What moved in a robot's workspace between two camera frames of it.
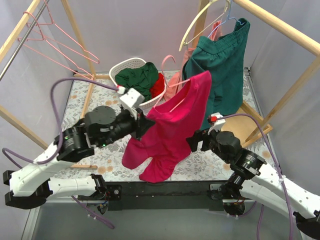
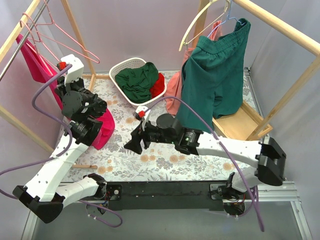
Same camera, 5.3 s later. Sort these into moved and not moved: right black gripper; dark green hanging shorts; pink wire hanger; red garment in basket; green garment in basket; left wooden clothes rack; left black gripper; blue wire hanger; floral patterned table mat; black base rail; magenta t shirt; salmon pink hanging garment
Moved: right black gripper; pink wire hanger; magenta t shirt; left black gripper
Not moved: black base rail; left wooden clothes rack; salmon pink hanging garment; green garment in basket; floral patterned table mat; blue wire hanger; red garment in basket; dark green hanging shorts
